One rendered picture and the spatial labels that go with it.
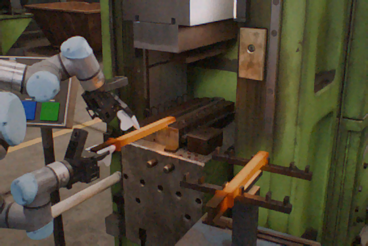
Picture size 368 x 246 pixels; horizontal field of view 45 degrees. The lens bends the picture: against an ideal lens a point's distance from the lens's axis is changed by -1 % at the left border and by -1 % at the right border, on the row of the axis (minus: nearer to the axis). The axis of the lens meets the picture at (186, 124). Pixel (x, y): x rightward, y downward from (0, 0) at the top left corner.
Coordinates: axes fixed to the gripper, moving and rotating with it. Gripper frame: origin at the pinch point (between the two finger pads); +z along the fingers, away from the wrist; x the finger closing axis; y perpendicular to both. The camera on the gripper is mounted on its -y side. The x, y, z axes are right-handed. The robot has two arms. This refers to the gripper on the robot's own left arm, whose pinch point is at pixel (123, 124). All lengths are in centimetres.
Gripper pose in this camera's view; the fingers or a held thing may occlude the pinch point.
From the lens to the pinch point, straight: 149.5
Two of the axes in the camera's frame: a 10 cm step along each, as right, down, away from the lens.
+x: 8.2, 1.9, -5.3
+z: 2.8, 6.9, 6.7
